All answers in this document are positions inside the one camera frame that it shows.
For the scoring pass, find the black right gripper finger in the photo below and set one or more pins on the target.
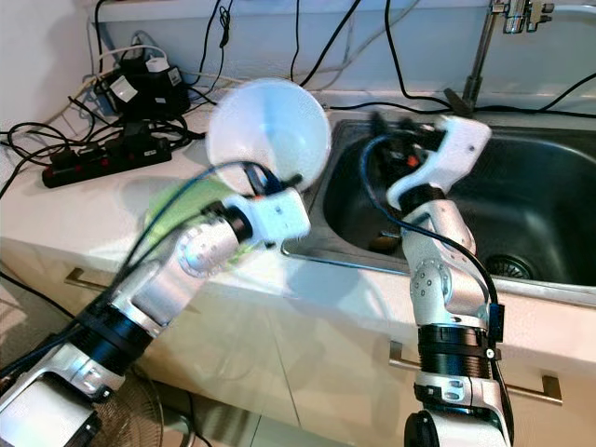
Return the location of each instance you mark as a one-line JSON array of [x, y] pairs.
[[381, 126], [411, 123]]

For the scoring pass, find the white bowl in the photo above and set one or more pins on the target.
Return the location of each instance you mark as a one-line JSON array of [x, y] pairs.
[[265, 130]]

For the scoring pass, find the beige kitchen cabinet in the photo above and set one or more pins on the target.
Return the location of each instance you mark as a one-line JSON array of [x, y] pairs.
[[317, 372]]

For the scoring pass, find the green plate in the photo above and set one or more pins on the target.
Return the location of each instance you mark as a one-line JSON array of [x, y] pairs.
[[205, 194]]

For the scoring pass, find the grey metal faucet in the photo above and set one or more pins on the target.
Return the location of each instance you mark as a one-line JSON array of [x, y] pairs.
[[480, 56]]

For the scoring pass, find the black power adapter box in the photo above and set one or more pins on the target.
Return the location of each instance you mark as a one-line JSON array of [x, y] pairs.
[[149, 88]]

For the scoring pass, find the round sink drain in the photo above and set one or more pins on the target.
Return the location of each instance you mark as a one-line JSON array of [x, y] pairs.
[[509, 266]]

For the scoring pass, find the stainless steel sink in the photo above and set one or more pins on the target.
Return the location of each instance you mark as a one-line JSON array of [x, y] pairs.
[[549, 214]]

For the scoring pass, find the black power strip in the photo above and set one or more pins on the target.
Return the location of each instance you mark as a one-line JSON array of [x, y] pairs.
[[93, 166]]

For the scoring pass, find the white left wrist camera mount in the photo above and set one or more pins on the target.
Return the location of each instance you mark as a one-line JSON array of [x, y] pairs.
[[279, 219]]

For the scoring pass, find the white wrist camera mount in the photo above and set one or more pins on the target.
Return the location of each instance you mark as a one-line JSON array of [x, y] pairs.
[[461, 144], [279, 219]]

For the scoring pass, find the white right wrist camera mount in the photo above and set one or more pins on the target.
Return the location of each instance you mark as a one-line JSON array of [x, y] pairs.
[[461, 144]]

